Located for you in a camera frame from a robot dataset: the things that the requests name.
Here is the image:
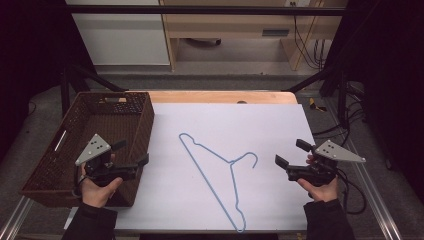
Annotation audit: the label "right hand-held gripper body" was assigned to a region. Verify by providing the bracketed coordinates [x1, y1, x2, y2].
[285, 139, 367, 188]

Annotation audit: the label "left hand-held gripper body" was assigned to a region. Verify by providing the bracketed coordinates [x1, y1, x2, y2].
[74, 133, 139, 188]

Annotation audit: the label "brown woven basket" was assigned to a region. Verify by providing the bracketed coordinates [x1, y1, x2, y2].
[19, 91, 156, 209]

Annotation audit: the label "blue wire clothes hanger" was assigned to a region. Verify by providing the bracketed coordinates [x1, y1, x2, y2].
[178, 132, 259, 234]

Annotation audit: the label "person's right hand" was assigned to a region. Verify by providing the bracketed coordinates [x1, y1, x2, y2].
[297, 153, 340, 204]

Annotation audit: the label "person's left hand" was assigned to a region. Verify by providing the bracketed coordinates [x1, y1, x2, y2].
[79, 153, 124, 209]

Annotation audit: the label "yellow and black tool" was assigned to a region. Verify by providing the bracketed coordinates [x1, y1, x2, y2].
[308, 97, 328, 113]

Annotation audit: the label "white table sheet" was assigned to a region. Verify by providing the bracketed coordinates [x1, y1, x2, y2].
[64, 102, 316, 233]

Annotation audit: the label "black metal stand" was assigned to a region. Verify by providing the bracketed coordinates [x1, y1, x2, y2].
[285, 61, 352, 128]
[59, 62, 128, 118]

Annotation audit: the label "dark curtain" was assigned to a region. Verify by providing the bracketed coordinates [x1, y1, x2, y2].
[0, 0, 98, 163]
[322, 0, 424, 204]

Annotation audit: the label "white cabinet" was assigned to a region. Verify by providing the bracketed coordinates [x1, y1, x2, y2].
[65, 0, 171, 67]

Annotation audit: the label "light wooden desk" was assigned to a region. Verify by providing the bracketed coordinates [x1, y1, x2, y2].
[159, 0, 348, 72]

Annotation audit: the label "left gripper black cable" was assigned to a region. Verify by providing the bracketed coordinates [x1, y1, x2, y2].
[71, 164, 88, 198]

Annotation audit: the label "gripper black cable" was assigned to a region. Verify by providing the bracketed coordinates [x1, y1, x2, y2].
[335, 167, 368, 216]
[71, 164, 88, 198]

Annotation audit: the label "black floor cables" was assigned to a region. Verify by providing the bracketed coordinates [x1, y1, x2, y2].
[311, 81, 368, 148]

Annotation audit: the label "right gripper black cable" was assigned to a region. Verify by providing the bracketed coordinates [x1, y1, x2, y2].
[335, 167, 368, 216]

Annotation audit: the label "aluminium rail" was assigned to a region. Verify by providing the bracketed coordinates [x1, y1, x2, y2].
[323, 99, 405, 240]
[0, 195, 35, 240]

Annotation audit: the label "black hanging cables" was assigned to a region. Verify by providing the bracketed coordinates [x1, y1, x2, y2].
[291, 2, 329, 71]

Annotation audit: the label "black horizontal frame bar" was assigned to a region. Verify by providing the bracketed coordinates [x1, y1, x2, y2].
[65, 4, 348, 17]

